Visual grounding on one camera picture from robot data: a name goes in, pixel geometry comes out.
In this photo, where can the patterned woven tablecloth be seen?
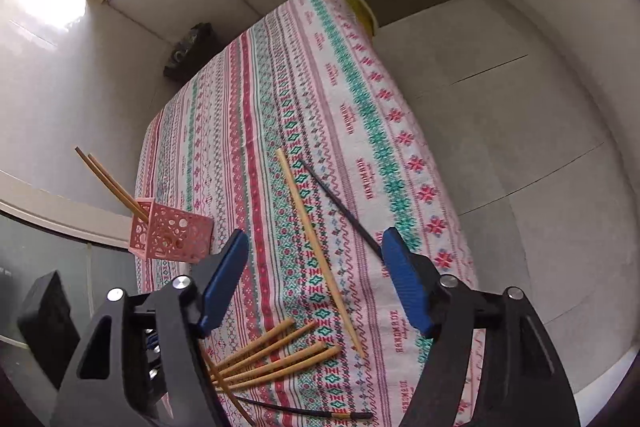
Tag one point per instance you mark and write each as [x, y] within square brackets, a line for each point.
[280, 107]

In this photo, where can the wooden chopstick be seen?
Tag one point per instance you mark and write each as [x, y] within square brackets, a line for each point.
[115, 179]
[300, 362]
[237, 399]
[280, 342]
[100, 173]
[285, 359]
[260, 340]
[299, 202]

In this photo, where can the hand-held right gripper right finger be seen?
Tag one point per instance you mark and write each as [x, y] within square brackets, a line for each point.
[405, 282]

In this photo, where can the black chopstick with gold band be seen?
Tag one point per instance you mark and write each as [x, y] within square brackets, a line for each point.
[340, 207]
[310, 413]

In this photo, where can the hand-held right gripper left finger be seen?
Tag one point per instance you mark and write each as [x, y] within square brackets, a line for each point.
[225, 282]

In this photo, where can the black box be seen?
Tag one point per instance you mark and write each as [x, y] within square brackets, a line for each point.
[47, 317]

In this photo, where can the pink perforated chopstick holder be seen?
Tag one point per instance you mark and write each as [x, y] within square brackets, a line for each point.
[175, 232]

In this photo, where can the dark basket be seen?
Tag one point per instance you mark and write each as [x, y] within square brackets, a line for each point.
[190, 49]

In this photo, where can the yellow stool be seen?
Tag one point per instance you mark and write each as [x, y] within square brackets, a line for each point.
[362, 9]

